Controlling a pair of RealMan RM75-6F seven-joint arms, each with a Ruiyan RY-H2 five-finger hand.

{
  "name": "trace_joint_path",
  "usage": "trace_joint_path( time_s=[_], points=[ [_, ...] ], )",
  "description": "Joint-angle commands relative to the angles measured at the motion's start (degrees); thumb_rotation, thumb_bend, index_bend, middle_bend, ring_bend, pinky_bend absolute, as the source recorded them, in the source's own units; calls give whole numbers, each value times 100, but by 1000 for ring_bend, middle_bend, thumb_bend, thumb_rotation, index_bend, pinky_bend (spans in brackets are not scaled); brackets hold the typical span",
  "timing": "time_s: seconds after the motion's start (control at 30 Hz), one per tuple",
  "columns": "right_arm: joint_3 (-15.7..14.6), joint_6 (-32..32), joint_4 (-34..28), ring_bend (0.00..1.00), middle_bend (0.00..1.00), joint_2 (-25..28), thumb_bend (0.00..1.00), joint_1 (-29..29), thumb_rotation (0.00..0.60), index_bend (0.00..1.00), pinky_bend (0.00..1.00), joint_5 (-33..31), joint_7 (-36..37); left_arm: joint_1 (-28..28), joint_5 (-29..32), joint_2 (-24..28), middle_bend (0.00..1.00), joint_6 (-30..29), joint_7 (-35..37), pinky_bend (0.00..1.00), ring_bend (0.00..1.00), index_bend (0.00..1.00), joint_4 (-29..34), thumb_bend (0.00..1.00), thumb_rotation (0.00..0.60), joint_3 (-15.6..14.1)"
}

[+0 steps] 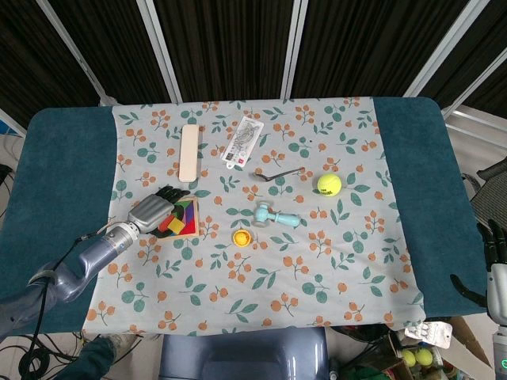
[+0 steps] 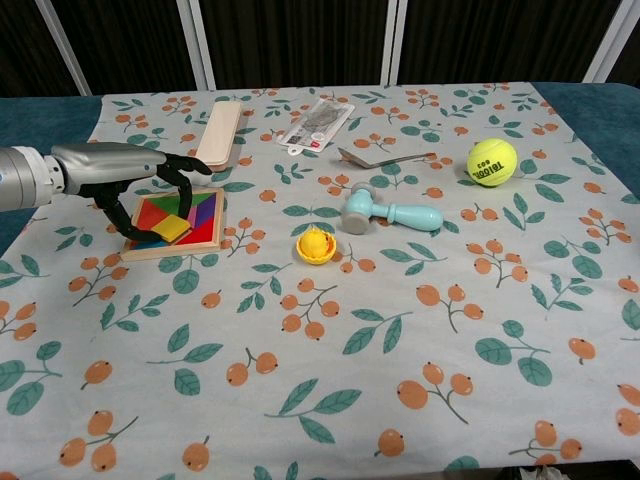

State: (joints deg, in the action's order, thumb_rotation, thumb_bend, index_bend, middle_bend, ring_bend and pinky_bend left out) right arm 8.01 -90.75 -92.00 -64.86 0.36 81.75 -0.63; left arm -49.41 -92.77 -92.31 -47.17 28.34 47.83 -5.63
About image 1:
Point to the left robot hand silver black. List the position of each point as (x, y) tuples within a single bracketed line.
[(152, 210)]

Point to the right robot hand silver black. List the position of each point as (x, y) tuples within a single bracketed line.
[(498, 285)]

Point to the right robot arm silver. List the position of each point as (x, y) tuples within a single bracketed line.
[(500, 348)]

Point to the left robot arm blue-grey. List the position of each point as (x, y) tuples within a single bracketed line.
[(75, 264)]

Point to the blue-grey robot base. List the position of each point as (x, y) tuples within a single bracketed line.
[(243, 352)]

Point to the green wooden block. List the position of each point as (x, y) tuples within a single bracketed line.
[(182, 206)]

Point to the purple wooden block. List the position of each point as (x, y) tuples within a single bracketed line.
[(187, 214)]

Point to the red wooden triangle block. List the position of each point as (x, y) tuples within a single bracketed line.
[(189, 227)]

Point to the pale wooden rectangular block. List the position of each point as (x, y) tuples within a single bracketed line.
[(189, 152)]

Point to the brown cardboard box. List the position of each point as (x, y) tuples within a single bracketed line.
[(455, 348)]

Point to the white blister package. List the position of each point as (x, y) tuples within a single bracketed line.
[(429, 332)]

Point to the small orange cup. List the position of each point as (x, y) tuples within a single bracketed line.
[(241, 238)]

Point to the teal table cover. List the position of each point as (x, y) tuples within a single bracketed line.
[(59, 178)]

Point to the grey mesh office chair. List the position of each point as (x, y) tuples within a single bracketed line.
[(489, 186)]

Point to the plain yellow tennis ball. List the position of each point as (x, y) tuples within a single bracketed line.
[(408, 358), (423, 356)]

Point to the clear packaged card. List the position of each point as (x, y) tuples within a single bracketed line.
[(242, 139)]

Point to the light blue toy hammer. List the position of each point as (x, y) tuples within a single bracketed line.
[(273, 215)]

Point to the black bent spoon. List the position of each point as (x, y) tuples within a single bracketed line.
[(277, 175)]

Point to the floral grey tablecloth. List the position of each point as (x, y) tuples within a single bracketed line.
[(269, 277)]

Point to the teal trouser leg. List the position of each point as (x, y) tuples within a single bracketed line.
[(95, 358)]

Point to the yellow tennis ball black print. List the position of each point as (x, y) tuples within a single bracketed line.
[(329, 185)]

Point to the dark partition screen panels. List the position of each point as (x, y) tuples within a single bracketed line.
[(253, 47)]

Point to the wooden tray of colourful blocks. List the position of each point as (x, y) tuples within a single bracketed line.
[(190, 233)]

